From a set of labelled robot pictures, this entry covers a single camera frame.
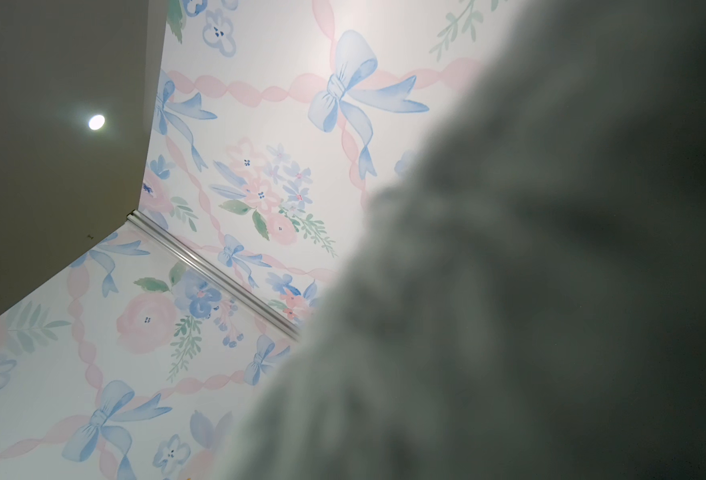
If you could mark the grey fleece blanket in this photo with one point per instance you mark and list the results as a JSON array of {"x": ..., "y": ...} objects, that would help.
[{"x": 529, "y": 302}]

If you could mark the round ceiling light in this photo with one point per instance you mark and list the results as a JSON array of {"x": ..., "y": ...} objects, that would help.
[{"x": 96, "y": 122}]

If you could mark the left rear aluminium corner post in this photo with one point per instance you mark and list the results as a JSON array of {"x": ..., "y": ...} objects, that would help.
[{"x": 212, "y": 273}]

